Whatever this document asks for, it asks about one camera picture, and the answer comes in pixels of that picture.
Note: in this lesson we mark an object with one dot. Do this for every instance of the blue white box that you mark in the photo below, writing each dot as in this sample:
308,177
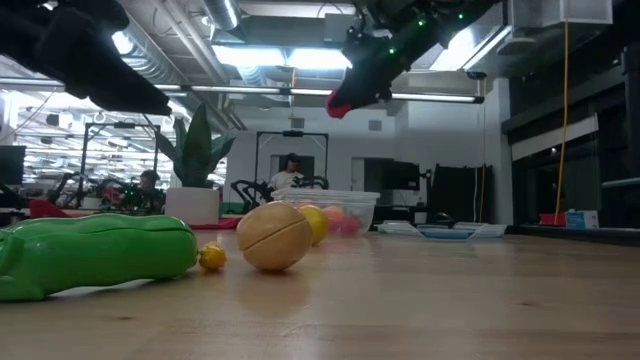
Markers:
582,220

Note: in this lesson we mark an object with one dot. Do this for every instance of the white plant pot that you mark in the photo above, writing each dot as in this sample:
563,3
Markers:
192,205

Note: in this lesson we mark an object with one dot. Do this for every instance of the black monitor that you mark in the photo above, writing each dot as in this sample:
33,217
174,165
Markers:
12,165

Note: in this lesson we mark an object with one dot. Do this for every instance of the tan toy potato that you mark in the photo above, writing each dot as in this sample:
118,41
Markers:
274,240

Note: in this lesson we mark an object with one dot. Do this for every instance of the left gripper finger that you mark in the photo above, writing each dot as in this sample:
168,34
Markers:
125,92

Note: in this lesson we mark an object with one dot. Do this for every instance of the silver round air duct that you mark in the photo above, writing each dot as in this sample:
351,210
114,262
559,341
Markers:
222,12

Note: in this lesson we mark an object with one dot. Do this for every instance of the black table frame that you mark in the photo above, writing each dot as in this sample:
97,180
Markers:
575,235

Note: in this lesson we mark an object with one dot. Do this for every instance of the grey wall vent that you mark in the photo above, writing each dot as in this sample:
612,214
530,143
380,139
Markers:
375,125
298,123

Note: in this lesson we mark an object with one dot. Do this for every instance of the ribbed orange toy fruit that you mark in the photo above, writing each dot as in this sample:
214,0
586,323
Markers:
332,217

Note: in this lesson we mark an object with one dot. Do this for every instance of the black wall screen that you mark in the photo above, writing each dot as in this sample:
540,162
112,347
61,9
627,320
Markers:
400,175

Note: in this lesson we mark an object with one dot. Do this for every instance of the black dome security camera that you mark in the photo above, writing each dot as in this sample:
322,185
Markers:
476,75

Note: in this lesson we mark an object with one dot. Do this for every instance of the green snake plant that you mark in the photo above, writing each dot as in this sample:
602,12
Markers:
197,150

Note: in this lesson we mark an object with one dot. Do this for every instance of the yellow toy lemon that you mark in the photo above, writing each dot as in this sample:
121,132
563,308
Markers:
319,225

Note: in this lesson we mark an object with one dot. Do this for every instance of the yellow toy banana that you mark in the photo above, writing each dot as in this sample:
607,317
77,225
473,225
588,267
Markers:
212,257

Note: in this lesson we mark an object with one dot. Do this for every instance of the background black robot arm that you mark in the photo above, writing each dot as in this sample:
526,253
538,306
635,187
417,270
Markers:
247,190

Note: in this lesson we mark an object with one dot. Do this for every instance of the long linear ceiling light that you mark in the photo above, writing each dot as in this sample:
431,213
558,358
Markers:
250,90

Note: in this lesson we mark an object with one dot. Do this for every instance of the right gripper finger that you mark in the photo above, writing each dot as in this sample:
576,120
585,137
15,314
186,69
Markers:
367,85

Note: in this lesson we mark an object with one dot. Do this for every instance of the person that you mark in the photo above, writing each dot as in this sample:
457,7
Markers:
286,180
149,180

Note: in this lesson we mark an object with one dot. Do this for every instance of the clear plastic tupperware container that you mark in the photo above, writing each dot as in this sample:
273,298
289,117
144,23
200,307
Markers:
367,200

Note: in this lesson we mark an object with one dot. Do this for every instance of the red box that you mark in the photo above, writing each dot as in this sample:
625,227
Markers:
550,219

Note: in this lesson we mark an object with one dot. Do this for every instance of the black curtain panel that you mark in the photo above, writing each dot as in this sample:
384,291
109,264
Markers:
460,192

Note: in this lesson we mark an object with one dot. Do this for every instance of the green toy cucumber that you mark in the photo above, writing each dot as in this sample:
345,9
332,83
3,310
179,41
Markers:
100,255

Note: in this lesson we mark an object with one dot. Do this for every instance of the clear blue-rimmed container lid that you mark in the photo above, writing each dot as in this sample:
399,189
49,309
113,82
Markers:
450,233

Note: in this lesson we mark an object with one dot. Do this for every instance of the black frame knob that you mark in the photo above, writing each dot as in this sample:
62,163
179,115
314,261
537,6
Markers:
443,218

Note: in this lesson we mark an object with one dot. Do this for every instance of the grey ceiling box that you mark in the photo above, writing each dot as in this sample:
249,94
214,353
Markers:
337,27

